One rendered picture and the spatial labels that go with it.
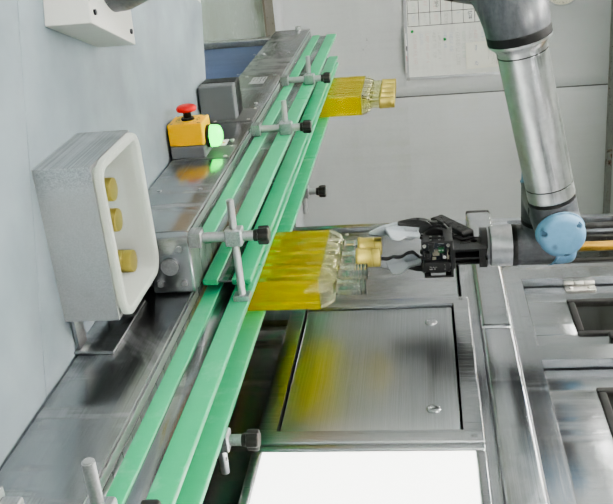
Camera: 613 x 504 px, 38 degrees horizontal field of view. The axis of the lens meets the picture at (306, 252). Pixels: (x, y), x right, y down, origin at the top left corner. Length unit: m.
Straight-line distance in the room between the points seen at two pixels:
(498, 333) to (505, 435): 0.31
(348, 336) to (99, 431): 0.64
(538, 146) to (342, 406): 0.50
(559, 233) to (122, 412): 0.72
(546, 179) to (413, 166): 6.20
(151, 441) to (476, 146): 6.60
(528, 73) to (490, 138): 6.20
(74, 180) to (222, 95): 0.88
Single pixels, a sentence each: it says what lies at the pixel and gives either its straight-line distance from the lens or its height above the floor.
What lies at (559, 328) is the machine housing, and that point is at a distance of 1.73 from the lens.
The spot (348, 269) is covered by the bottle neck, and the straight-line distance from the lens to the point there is 1.56.
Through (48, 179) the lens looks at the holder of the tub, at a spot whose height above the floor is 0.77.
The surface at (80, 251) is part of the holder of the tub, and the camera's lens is 1.22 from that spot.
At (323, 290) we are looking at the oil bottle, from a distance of 1.49.
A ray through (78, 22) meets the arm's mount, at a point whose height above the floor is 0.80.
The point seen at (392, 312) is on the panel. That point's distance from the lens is 1.70.
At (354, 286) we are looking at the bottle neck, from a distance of 1.50.
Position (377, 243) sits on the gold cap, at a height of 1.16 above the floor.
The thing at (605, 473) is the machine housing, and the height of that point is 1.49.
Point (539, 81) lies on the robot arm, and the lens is 1.37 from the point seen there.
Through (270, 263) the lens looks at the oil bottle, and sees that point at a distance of 1.56.
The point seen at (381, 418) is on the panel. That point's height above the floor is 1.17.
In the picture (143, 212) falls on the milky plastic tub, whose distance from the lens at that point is 1.35.
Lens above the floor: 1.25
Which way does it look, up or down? 8 degrees down
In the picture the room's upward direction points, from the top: 88 degrees clockwise
